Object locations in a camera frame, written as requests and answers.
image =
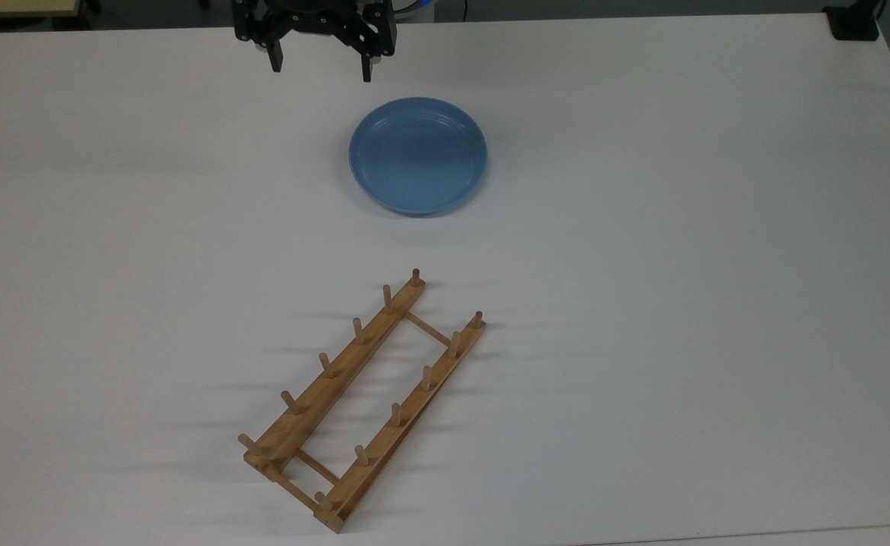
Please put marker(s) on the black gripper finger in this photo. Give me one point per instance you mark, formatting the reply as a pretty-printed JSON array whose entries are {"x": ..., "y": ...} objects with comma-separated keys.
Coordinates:
[
  {"x": 275, "y": 59},
  {"x": 367, "y": 68}
]

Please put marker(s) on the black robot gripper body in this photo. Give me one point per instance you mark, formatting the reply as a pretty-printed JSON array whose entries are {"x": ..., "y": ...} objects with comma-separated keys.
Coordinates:
[{"x": 316, "y": 19}]

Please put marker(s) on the light wooden desk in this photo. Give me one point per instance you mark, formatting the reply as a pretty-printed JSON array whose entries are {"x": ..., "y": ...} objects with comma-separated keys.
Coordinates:
[{"x": 16, "y": 7}]

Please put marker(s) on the black clamp mounted pole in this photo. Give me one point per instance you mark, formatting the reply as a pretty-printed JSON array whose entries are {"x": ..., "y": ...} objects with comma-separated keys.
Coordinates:
[{"x": 853, "y": 21}]

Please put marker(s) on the wooden plate rack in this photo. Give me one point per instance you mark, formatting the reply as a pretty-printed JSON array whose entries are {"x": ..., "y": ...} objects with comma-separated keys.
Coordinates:
[{"x": 353, "y": 394}]

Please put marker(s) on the blue round plate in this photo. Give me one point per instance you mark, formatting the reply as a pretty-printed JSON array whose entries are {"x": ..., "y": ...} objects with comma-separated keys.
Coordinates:
[{"x": 418, "y": 155}]

